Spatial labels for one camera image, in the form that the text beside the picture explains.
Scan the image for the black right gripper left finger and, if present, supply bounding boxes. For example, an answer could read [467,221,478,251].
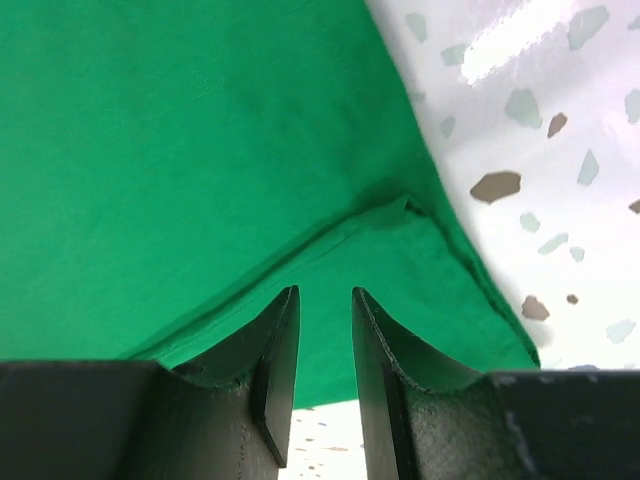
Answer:
[1,286,300,479]

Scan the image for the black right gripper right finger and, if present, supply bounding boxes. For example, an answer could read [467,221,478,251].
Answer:
[352,287,639,480]

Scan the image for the green t shirt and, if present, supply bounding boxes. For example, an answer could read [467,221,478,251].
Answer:
[1,1,539,408]

